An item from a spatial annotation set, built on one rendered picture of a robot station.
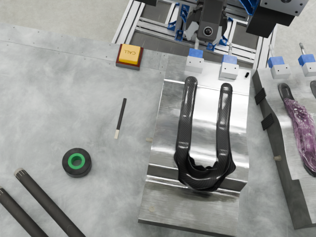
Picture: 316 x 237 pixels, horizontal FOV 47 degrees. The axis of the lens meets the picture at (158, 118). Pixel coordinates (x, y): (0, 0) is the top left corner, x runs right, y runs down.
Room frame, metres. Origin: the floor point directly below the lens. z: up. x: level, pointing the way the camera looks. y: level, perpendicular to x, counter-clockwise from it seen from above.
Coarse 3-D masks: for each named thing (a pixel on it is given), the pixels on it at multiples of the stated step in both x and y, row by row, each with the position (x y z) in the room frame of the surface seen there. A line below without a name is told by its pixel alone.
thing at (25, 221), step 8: (0, 192) 0.16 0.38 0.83; (0, 200) 0.14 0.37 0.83; (8, 200) 0.15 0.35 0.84; (8, 208) 0.13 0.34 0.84; (16, 208) 0.13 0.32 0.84; (16, 216) 0.11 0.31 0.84; (24, 216) 0.11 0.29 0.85; (24, 224) 0.09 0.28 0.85; (32, 224) 0.10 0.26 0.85; (32, 232) 0.08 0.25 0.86; (40, 232) 0.08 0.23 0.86
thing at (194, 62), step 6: (198, 42) 0.72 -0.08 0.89; (192, 48) 0.69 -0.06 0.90; (192, 54) 0.67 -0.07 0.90; (198, 54) 0.67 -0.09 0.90; (192, 60) 0.64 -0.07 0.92; (198, 60) 0.64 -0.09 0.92; (186, 66) 0.62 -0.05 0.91; (192, 66) 0.62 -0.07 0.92; (198, 66) 0.62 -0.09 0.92; (198, 72) 0.62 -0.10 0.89
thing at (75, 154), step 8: (72, 152) 0.31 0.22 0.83; (80, 152) 0.31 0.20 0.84; (64, 160) 0.28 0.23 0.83; (72, 160) 0.29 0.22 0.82; (88, 160) 0.29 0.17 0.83; (64, 168) 0.26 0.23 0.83; (72, 168) 0.26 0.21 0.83; (80, 168) 0.27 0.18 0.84; (88, 168) 0.27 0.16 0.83; (72, 176) 0.25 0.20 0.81; (80, 176) 0.25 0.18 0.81
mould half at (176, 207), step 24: (168, 72) 0.60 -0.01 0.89; (192, 72) 0.61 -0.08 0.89; (216, 72) 0.63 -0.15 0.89; (240, 72) 0.65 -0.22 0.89; (168, 96) 0.52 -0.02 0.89; (216, 96) 0.55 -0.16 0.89; (240, 96) 0.56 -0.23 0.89; (168, 120) 0.44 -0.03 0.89; (240, 120) 0.49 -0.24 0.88; (168, 144) 0.35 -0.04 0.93; (192, 144) 0.37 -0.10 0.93; (240, 144) 0.40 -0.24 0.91; (168, 168) 0.29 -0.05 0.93; (240, 168) 0.32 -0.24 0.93; (144, 192) 0.23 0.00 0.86; (168, 192) 0.24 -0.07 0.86; (192, 192) 0.25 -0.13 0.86; (216, 192) 0.27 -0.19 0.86; (144, 216) 0.17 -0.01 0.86; (168, 216) 0.18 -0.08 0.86; (192, 216) 0.19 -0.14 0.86; (216, 216) 0.20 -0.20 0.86
